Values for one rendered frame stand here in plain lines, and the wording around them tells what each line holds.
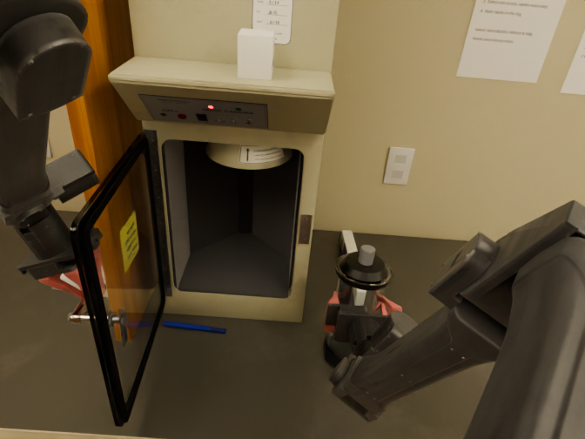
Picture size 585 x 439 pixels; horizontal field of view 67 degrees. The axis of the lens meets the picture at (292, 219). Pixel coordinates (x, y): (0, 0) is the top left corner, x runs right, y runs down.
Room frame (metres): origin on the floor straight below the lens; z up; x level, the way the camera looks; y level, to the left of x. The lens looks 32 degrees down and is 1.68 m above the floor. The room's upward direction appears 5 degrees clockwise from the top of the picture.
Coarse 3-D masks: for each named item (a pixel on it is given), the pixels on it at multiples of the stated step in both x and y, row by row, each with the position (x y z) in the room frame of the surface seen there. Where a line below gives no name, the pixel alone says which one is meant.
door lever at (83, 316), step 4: (84, 300) 0.48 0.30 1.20; (80, 304) 0.47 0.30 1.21; (84, 304) 0.47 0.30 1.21; (76, 308) 0.46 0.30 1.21; (80, 308) 0.46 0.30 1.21; (84, 308) 0.46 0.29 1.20; (72, 312) 0.45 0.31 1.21; (76, 312) 0.45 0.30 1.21; (80, 312) 0.45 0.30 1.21; (84, 312) 0.46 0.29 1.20; (68, 316) 0.45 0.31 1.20; (72, 316) 0.44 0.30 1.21; (76, 316) 0.44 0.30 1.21; (80, 316) 0.45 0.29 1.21; (84, 316) 0.45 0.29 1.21; (88, 316) 0.45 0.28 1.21; (68, 320) 0.44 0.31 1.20; (72, 320) 0.44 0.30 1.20; (76, 320) 0.44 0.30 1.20; (80, 320) 0.44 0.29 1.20; (84, 320) 0.44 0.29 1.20; (88, 320) 0.45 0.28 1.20
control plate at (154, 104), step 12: (144, 96) 0.64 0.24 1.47; (156, 96) 0.64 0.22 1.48; (156, 108) 0.66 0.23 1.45; (168, 108) 0.66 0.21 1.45; (180, 108) 0.66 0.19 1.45; (192, 108) 0.66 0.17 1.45; (204, 108) 0.66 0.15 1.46; (216, 108) 0.65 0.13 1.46; (228, 108) 0.65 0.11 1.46; (252, 108) 0.65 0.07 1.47; (264, 108) 0.65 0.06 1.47; (168, 120) 0.69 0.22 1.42; (180, 120) 0.69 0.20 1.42; (192, 120) 0.69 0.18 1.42; (216, 120) 0.69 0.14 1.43; (228, 120) 0.68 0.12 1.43; (240, 120) 0.68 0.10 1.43; (252, 120) 0.68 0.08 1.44; (264, 120) 0.68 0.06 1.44
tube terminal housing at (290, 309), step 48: (144, 0) 0.73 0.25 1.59; (192, 0) 0.73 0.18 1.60; (240, 0) 0.73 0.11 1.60; (336, 0) 0.73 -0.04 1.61; (144, 48) 0.73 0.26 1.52; (192, 48) 0.73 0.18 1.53; (288, 48) 0.73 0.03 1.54; (240, 144) 0.73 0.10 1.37; (288, 144) 0.73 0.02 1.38; (288, 288) 0.76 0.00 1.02
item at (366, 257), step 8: (360, 248) 0.67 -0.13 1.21; (368, 248) 0.67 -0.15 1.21; (352, 256) 0.68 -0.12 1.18; (360, 256) 0.66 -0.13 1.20; (368, 256) 0.65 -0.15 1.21; (376, 256) 0.69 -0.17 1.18; (344, 264) 0.66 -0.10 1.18; (352, 264) 0.65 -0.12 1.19; (360, 264) 0.66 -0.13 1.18; (368, 264) 0.65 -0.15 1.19; (376, 264) 0.66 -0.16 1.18; (384, 264) 0.66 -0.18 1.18; (352, 272) 0.64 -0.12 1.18; (360, 272) 0.63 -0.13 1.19; (368, 272) 0.63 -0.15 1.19; (376, 272) 0.64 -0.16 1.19; (384, 272) 0.64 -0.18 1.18; (368, 280) 0.62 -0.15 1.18; (376, 280) 0.62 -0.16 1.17
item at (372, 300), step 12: (336, 264) 0.67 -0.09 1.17; (348, 276) 0.63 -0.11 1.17; (336, 288) 0.66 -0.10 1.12; (348, 288) 0.63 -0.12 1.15; (360, 288) 0.61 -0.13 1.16; (384, 288) 0.65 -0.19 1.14; (348, 300) 0.62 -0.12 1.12; (360, 300) 0.62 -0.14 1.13; (372, 300) 0.62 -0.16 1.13; (372, 312) 0.62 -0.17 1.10; (336, 348) 0.62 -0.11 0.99; (348, 348) 0.61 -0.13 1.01
